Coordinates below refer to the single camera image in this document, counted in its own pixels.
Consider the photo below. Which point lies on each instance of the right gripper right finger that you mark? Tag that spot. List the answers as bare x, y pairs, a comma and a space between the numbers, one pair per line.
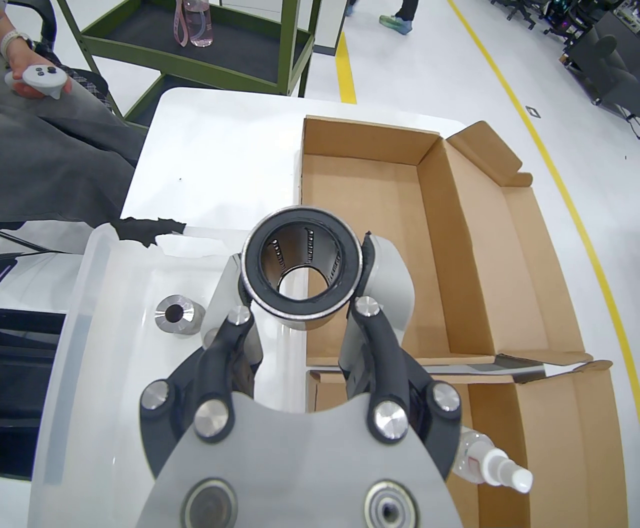
380, 350

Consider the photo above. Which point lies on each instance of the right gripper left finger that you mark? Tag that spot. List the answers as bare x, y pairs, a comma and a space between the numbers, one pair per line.
210, 365

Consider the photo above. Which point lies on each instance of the metal linear bearing bush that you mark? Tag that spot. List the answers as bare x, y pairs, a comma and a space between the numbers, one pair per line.
300, 219

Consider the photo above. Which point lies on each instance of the small metal bush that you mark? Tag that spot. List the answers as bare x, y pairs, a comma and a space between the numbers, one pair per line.
187, 320

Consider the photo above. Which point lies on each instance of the clear plastic tray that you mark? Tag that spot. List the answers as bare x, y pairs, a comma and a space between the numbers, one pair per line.
100, 350

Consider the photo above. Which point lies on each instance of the shallow cardboard box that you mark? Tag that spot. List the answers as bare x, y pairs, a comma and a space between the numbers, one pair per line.
550, 450
375, 225

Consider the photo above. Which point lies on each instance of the small spray bottle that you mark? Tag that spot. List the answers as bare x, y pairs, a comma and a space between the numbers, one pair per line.
492, 462

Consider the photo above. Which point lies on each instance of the robot body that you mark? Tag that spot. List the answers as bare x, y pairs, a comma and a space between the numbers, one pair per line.
20, 280

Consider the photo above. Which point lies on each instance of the person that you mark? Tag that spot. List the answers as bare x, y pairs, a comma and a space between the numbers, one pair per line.
60, 150
397, 21

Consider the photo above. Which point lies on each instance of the green metal rack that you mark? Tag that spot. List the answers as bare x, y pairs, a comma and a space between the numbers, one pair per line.
287, 45

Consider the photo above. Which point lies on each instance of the pink water bottle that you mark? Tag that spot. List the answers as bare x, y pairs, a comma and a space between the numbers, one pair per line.
196, 27

